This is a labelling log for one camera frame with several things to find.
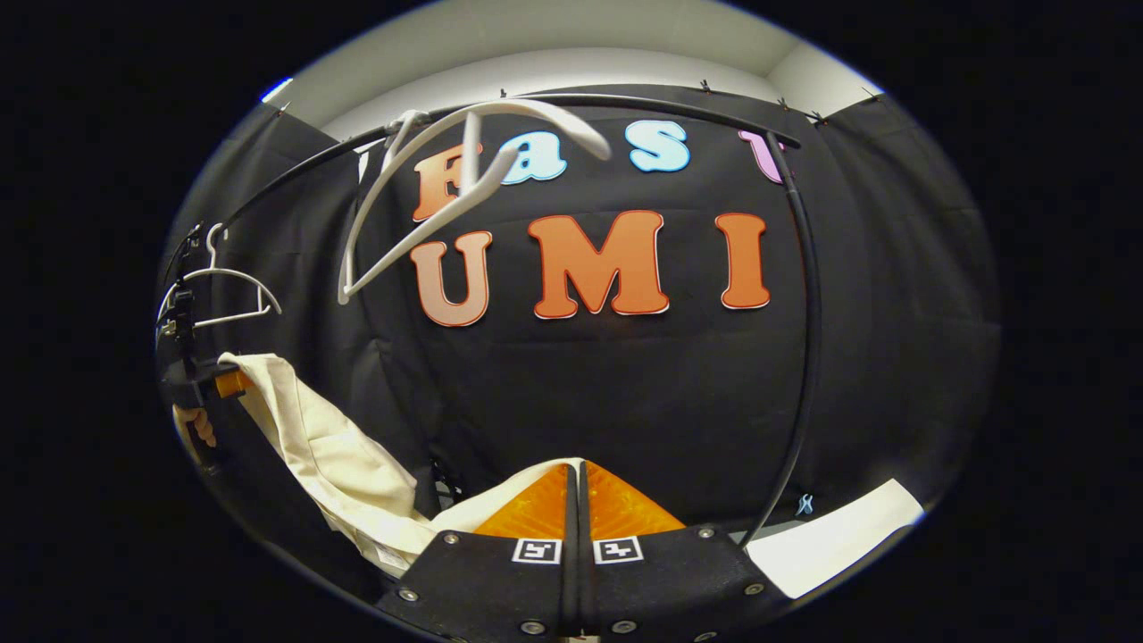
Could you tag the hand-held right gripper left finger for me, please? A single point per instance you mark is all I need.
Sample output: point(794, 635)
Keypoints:
point(482, 589)

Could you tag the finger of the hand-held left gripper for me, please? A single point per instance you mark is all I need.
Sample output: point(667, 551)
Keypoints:
point(230, 384)

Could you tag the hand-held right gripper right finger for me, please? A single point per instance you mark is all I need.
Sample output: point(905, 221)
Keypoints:
point(679, 580)

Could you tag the cream shirt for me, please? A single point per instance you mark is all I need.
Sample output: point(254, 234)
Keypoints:
point(348, 464)

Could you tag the white plastic hanger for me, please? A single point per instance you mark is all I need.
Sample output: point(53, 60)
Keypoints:
point(420, 223)
point(241, 277)

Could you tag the white panel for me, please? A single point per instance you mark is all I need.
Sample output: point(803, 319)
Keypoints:
point(839, 540)

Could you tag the black backdrop cloth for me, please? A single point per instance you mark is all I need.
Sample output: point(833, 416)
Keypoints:
point(625, 402)

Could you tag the ceiling light panel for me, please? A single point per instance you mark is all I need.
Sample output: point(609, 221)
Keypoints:
point(277, 89)

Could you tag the black clothes rail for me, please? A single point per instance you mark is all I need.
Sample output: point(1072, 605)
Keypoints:
point(814, 339)

